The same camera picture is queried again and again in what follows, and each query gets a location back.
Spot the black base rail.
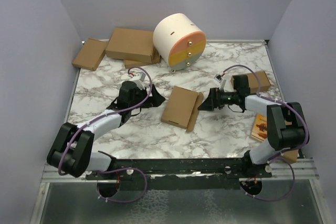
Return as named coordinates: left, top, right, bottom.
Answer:
left=86, top=157, right=274, bottom=190

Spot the large folded cardboard box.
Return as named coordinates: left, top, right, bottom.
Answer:
left=106, top=27, right=155, bottom=63

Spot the cardboard box under large box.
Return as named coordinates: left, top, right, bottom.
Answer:
left=124, top=55, right=161, bottom=69

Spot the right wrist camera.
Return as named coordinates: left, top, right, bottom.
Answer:
left=214, top=73, right=227, bottom=92

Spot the orange paperback book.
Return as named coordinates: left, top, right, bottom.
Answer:
left=250, top=114, right=267, bottom=142

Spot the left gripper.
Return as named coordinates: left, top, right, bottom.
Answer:
left=129, top=84, right=165, bottom=110

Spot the small folded cardboard box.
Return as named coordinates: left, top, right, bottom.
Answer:
left=230, top=71, right=271, bottom=91

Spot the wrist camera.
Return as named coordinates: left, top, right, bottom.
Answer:
left=214, top=73, right=227, bottom=92
left=131, top=72, right=146, bottom=90

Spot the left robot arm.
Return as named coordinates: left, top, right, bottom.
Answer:
left=47, top=81, right=165, bottom=179

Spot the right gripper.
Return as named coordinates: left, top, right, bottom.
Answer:
left=198, top=87, right=239, bottom=110

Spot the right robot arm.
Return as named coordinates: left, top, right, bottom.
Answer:
left=198, top=74, right=309, bottom=177

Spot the round cream drawer cabinet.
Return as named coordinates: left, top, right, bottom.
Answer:
left=153, top=13, right=206, bottom=72

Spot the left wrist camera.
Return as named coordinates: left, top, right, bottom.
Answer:
left=131, top=72, right=146, bottom=90

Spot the cardboard box under book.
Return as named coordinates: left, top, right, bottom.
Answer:
left=282, top=150, right=299, bottom=164

